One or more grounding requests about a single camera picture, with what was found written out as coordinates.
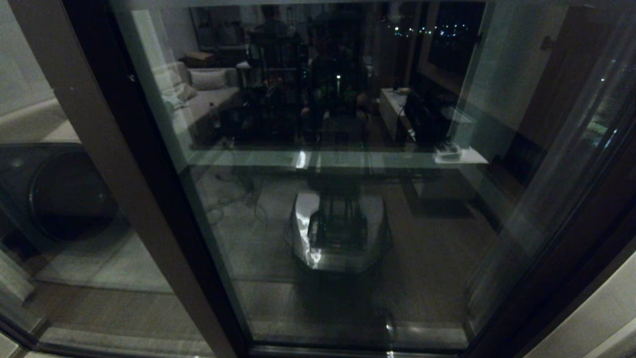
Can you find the brown framed fixed glass panel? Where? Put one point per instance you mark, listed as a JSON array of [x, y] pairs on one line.
[[99, 149]]

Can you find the brown framed sliding glass door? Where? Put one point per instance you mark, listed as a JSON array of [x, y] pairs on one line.
[[427, 238]]

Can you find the dark brown door jamb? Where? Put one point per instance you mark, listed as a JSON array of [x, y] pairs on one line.
[[556, 298]]

